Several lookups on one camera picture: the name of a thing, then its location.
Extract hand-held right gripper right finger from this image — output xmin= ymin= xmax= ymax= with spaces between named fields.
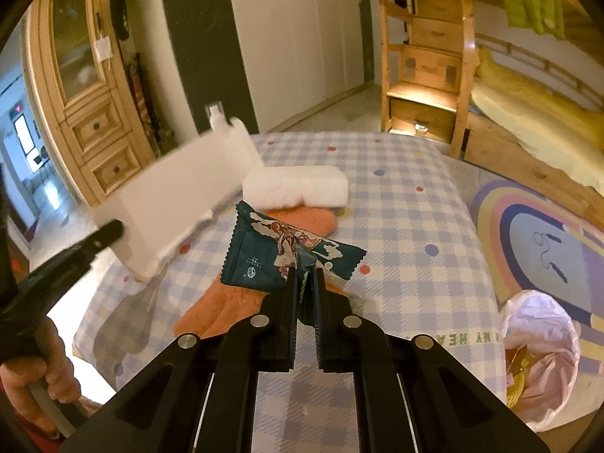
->
xmin=315 ymin=269 xmax=550 ymax=453

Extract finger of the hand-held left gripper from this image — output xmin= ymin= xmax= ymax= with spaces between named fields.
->
xmin=71 ymin=219 xmax=124 ymax=259

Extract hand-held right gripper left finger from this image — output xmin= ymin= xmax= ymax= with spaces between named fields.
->
xmin=59 ymin=267 xmax=299 ymax=453

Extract large white foam block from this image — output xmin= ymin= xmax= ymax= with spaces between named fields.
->
xmin=92 ymin=118 xmax=265 ymax=280

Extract teal snack packet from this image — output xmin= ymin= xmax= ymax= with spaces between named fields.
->
xmin=221 ymin=200 xmax=369 ymax=293

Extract small white foam block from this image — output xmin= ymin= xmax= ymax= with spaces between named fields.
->
xmin=242 ymin=166 xmax=349 ymax=209

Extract person's left hand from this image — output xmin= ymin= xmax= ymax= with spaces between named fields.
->
xmin=0 ymin=316 xmax=81 ymax=435

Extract orange plush sock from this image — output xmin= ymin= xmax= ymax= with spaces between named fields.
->
xmin=174 ymin=203 xmax=352 ymax=341

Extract wooden cabinet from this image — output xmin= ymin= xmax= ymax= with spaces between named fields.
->
xmin=21 ymin=0 xmax=156 ymax=208

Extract dark tall bundle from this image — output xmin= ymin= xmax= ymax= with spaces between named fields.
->
xmin=131 ymin=52 xmax=159 ymax=154

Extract rainbow rug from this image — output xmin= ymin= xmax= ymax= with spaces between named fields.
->
xmin=467 ymin=179 xmax=604 ymax=378

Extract dark hanging bag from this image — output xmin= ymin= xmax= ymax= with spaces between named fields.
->
xmin=112 ymin=0 xmax=132 ymax=41

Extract wooden bunk bed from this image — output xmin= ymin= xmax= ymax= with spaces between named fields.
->
xmin=453 ymin=0 xmax=604 ymax=232

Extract white wardrobe with dark panel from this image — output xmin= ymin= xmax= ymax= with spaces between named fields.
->
xmin=158 ymin=0 xmax=373 ymax=135

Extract wooden stair drawers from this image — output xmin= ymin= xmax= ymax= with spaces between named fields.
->
xmin=380 ymin=0 xmax=479 ymax=159

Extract yellow bedding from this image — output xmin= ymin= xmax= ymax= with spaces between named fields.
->
xmin=472 ymin=47 xmax=604 ymax=185

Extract green puffer jacket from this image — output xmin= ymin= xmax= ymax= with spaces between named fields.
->
xmin=498 ymin=0 xmax=567 ymax=41

